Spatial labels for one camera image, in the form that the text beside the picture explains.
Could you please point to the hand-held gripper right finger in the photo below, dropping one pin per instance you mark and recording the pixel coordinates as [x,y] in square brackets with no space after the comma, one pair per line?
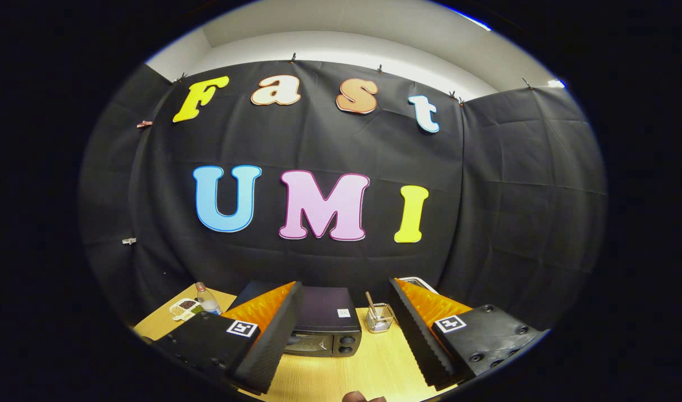
[416,340]

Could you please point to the wooden stick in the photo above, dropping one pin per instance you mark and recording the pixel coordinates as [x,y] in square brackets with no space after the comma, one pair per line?
[370,301]

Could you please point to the white bread toaster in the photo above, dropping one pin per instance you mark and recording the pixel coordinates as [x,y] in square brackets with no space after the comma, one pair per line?
[421,283]

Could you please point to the small divided snack dish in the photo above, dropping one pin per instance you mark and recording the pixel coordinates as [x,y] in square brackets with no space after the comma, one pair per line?
[183,307]

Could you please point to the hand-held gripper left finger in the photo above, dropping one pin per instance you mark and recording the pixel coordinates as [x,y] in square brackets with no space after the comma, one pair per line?
[273,340]

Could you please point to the black toaster oven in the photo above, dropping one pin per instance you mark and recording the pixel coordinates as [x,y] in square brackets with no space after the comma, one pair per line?
[324,312]

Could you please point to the black backdrop cloth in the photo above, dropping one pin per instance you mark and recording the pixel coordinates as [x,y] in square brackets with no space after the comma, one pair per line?
[318,139]

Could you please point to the copper cloth clip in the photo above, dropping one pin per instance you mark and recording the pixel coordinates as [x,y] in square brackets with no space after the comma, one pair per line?
[144,124]

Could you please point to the clear plastic bottle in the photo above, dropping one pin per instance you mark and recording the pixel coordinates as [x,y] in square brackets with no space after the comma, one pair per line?
[208,304]

